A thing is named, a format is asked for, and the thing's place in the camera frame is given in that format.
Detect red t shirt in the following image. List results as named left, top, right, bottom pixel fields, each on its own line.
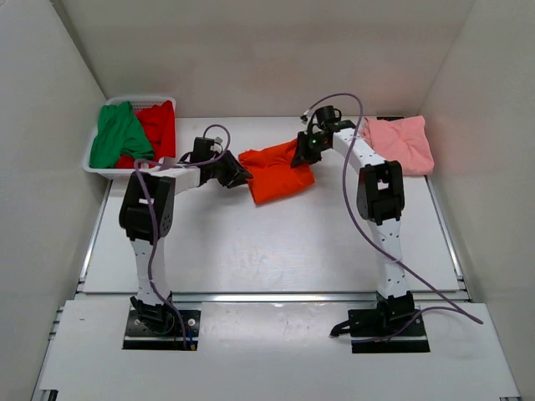
left=115, top=100, right=176, bottom=169

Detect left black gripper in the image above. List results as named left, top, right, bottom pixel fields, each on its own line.
left=206, top=150, right=252, bottom=190

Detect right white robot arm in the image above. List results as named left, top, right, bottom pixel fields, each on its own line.
left=291, top=105, right=410, bottom=300

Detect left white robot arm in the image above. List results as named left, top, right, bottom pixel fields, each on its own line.
left=119, top=137, right=252, bottom=332

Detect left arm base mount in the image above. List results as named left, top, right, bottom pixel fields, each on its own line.
left=122, top=297, right=201, bottom=352

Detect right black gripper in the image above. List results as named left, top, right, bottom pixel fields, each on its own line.
left=293, top=132, right=331, bottom=170

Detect pink folded t shirt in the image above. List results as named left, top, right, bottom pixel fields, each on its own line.
left=361, top=115, right=435, bottom=176

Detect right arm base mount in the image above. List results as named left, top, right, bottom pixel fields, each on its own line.
left=329, top=292, right=431, bottom=354

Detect green t shirt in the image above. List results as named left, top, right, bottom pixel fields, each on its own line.
left=89, top=101, right=155, bottom=169

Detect orange t shirt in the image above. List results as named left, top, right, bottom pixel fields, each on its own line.
left=238, top=140, right=315, bottom=206

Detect aluminium table rail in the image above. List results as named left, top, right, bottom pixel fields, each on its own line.
left=75, top=291, right=470, bottom=303

